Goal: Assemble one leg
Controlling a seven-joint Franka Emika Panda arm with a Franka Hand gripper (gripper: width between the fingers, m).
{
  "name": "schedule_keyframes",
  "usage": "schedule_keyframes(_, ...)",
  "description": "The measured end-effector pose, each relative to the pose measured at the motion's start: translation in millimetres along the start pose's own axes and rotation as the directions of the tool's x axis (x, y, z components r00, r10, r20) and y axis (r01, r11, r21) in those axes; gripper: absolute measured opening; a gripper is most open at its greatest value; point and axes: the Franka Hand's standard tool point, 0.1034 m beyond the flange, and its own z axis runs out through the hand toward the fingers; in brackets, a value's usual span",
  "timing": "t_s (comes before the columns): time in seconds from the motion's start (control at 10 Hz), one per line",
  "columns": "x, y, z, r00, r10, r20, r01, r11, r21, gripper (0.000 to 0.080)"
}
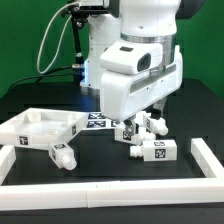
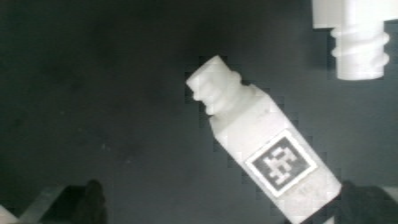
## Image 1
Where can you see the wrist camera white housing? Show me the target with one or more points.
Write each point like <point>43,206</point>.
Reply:
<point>131,58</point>

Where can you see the white square table top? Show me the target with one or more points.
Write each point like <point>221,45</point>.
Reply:
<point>38,128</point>

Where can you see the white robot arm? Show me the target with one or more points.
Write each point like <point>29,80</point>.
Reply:
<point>138,21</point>

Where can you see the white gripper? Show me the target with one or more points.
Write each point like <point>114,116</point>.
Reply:
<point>122,96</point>

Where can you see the white U-shaped fence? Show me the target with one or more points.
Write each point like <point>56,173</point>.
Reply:
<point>208,189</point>

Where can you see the white marker sheet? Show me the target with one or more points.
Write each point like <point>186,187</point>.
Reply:
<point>95,121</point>

